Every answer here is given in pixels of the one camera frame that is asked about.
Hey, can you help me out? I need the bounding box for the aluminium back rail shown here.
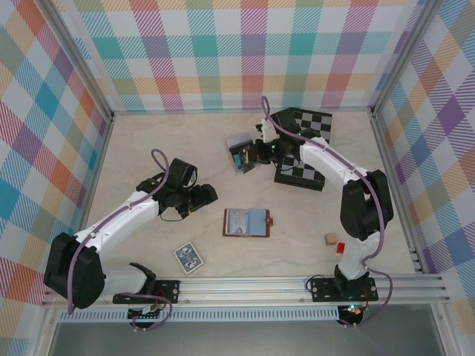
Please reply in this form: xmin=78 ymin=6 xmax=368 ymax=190
xmin=111 ymin=107 xmax=374 ymax=115

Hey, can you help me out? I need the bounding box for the aluminium frame post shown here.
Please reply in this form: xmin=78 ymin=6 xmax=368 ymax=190
xmin=370 ymin=0 xmax=445 ymax=112
xmin=39 ymin=0 xmax=114 ymax=122

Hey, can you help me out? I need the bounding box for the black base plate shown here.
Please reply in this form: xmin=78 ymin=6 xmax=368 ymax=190
xmin=113 ymin=280 xmax=181 ymax=305
xmin=309 ymin=277 xmax=379 ymax=303

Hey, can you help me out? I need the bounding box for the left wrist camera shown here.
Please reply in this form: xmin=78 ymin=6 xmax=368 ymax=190
xmin=255 ymin=117 xmax=278 ymax=144

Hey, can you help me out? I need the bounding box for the slotted grey cable duct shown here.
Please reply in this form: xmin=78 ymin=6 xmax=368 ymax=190
xmin=59 ymin=309 xmax=341 ymax=323

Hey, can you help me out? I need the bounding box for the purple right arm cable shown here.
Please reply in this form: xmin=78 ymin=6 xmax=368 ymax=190
xmin=261 ymin=95 xmax=395 ymax=329

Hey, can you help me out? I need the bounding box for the aluminium side rail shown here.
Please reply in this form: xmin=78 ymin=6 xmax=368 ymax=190
xmin=370 ymin=109 xmax=424 ymax=274
xmin=65 ymin=114 xmax=115 ymax=279

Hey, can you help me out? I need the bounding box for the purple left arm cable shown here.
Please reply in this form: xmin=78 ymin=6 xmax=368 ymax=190
xmin=66 ymin=148 xmax=174 ymax=332

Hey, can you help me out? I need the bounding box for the right controller board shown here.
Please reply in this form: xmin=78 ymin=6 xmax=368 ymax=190
xmin=339 ymin=303 xmax=364 ymax=320

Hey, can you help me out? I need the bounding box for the controller board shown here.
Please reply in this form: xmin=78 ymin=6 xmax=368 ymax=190
xmin=128 ymin=304 xmax=164 ymax=322
xmin=339 ymin=303 xmax=364 ymax=320

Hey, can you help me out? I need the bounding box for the black grey chessboard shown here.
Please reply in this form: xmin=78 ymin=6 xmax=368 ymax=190
xmin=273 ymin=108 xmax=333 ymax=193

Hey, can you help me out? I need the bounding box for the clear plastic card tray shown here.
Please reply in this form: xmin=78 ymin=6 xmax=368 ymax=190
xmin=225 ymin=133 xmax=257 ymax=174

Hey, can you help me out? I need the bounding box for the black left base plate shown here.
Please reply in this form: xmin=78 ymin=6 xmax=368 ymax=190
xmin=113 ymin=280 xmax=181 ymax=305

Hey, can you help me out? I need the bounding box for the blue playing card deck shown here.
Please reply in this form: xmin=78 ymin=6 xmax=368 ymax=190
xmin=173 ymin=241 xmax=205 ymax=276

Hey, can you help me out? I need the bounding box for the brown leather card holder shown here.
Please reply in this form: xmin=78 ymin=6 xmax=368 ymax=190
xmin=222 ymin=207 xmax=276 ymax=238

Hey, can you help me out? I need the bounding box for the left controller board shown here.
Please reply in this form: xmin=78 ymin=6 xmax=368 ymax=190
xmin=128 ymin=304 xmax=164 ymax=322

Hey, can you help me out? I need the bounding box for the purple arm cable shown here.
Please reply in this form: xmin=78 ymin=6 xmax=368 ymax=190
xmin=66 ymin=148 xmax=174 ymax=332
xmin=261 ymin=95 xmax=395 ymax=329

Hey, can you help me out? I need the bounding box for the landscape photo card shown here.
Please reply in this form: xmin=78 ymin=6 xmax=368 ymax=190
xmin=226 ymin=210 xmax=249 ymax=235

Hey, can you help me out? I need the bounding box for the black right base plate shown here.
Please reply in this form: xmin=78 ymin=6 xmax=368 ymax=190
xmin=309 ymin=277 xmax=379 ymax=303

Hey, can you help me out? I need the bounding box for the aluminium front rail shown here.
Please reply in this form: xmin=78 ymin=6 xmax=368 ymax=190
xmin=40 ymin=274 xmax=452 ymax=307

